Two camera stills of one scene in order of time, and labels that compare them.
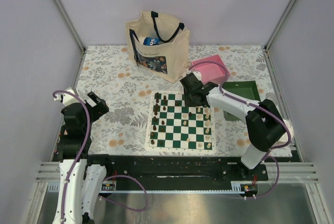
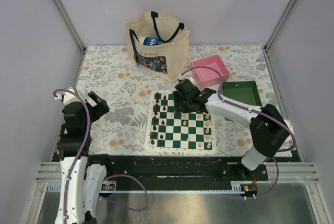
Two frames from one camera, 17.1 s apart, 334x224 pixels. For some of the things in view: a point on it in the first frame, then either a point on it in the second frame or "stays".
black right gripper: x=189 y=103 → x=178 y=98
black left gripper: x=98 y=109 stays
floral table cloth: x=109 y=71 stays
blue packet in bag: x=151 y=40 stays
